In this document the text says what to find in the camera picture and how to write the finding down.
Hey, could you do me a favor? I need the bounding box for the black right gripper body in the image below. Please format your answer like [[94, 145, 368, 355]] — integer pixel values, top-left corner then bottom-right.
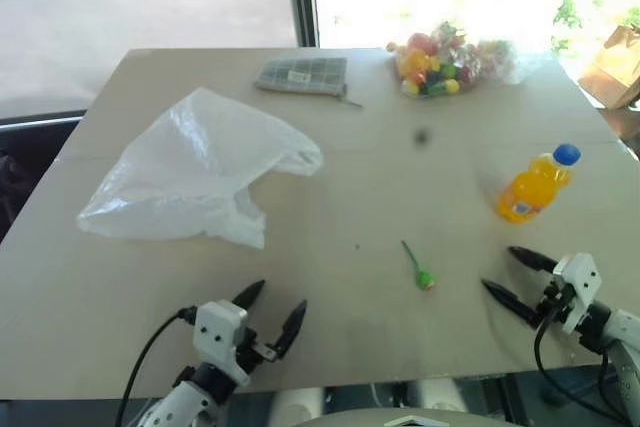
[[535, 277, 577, 334]]

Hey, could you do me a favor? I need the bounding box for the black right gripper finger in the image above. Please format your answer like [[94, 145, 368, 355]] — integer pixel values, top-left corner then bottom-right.
[[507, 245, 558, 273], [480, 279, 541, 329]]

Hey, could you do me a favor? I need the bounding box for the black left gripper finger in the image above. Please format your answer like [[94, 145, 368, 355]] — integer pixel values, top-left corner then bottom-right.
[[229, 279, 267, 309], [268, 299, 308, 360]]

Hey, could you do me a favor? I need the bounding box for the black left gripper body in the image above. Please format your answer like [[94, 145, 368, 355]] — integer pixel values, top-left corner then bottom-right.
[[237, 325, 279, 376]]

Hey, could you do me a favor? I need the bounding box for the white rounded shape under table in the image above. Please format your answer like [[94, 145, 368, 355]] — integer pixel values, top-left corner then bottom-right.
[[413, 378, 468, 412], [275, 387, 327, 419]]

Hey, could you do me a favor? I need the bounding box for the orange juice bottle blue cap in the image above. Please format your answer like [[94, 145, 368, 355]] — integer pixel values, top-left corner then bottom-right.
[[495, 143, 583, 225]]

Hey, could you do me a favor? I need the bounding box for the green lollipop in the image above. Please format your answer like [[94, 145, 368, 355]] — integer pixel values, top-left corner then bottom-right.
[[400, 240, 435, 292]]

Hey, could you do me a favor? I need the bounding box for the white translucent plastic bag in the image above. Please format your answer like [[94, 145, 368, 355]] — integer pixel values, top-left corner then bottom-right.
[[76, 86, 324, 250]]

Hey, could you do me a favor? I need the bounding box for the brown cardboard box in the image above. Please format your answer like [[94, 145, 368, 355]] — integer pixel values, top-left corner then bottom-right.
[[577, 23, 640, 111]]

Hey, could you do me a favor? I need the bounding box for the clear bag of colourful sweets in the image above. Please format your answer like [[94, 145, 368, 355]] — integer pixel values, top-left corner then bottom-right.
[[387, 20, 549, 99]]

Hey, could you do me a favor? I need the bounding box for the small thin dark tool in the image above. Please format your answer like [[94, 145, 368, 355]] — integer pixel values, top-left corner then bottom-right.
[[335, 85, 364, 110]]

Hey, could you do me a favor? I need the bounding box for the grey compartment parts box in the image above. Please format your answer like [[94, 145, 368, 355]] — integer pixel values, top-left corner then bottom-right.
[[253, 56, 349, 97]]

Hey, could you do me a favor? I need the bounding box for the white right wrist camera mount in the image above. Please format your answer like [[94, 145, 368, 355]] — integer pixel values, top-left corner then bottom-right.
[[551, 252, 602, 335]]

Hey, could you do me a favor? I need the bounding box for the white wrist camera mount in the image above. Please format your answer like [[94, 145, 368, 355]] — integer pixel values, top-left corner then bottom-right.
[[551, 252, 602, 335], [191, 299, 251, 389]]

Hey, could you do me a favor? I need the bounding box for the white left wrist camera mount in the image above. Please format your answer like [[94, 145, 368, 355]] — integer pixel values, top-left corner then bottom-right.
[[191, 299, 251, 389]]

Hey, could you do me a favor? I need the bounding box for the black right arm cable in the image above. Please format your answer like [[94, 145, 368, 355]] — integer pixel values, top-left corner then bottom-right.
[[533, 304, 637, 427]]

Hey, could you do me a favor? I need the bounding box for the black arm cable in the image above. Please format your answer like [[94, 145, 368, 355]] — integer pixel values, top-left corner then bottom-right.
[[533, 304, 637, 427], [115, 306, 197, 427]]

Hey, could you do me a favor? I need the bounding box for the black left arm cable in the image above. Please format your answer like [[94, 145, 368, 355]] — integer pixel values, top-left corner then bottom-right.
[[115, 306, 197, 427]]

